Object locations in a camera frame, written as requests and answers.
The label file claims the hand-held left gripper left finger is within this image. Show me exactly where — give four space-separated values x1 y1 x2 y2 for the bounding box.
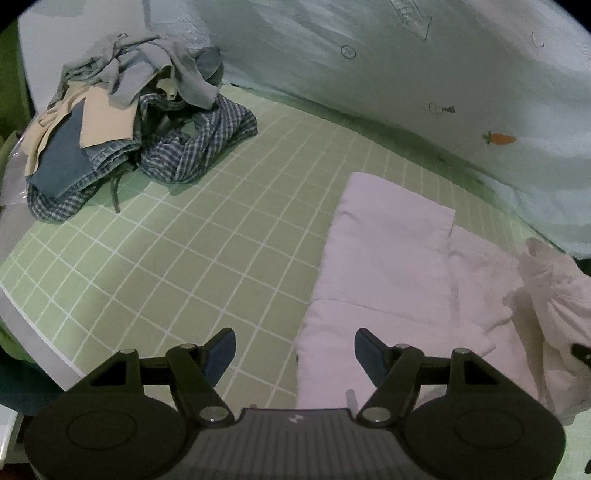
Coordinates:
90 328 237 425

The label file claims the white garment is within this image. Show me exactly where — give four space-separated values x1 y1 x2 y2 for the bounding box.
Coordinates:
294 172 591 428

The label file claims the pale blue carrot-print sheet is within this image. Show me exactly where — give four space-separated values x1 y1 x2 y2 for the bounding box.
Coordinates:
18 0 591 259

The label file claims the beige garment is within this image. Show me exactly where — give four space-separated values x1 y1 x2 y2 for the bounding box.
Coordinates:
21 76 181 176

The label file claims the teal cloth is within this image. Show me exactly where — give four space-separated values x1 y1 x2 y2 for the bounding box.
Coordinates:
0 332 65 407

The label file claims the green curtain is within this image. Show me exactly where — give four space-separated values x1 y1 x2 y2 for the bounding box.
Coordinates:
0 23 31 134

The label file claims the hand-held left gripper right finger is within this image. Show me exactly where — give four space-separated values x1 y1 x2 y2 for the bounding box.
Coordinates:
353 328 502 425

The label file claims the grey garment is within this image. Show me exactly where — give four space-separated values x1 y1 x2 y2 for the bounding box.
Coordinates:
48 32 225 109

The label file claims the blue denim garment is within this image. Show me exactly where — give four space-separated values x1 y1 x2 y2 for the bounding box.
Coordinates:
28 99 144 197

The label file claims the dark green strap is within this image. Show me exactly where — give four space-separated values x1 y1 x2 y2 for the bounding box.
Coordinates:
108 168 124 214

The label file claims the clear plastic bag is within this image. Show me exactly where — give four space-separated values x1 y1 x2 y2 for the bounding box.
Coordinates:
0 131 35 210

